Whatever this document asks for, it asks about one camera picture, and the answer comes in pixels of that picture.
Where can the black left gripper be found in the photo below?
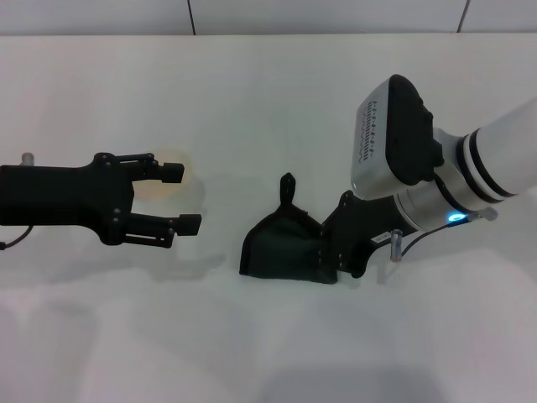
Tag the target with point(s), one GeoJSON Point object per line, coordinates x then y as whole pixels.
{"type": "Point", "coordinates": [63, 197]}

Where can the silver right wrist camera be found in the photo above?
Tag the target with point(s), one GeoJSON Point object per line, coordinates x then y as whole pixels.
{"type": "Point", "coordinates": [386, 138]}

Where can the dark blue rag with loop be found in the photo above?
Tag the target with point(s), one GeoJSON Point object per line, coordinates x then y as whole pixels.
{"type": "Point", "coordinates": [281, 247]}

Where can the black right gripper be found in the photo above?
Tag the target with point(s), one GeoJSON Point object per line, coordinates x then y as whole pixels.
{"type": "Point", "coordinates": [369, 222]}

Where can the white paper cup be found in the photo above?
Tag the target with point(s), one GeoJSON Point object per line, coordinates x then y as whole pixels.
{"type": "Point", "coordinates": [189, 191]}

